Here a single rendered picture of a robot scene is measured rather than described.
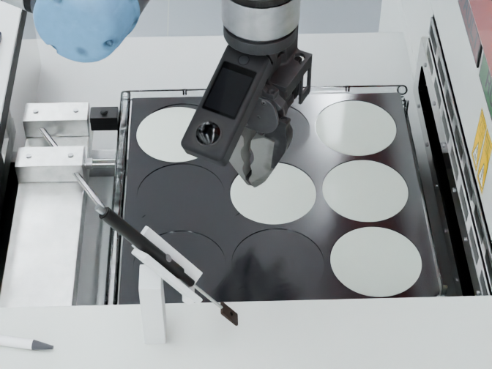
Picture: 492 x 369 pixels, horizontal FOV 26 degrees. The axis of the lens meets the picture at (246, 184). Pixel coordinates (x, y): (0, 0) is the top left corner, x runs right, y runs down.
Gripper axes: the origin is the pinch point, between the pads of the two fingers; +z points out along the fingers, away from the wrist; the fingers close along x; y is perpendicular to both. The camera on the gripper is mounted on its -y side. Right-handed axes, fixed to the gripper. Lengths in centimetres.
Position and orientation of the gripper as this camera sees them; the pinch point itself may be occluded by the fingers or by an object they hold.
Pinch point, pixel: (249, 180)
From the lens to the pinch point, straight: 115.6
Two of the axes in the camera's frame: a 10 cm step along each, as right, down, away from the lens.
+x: -8.8, -3.3, 3.2
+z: 0.0, 7.0, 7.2
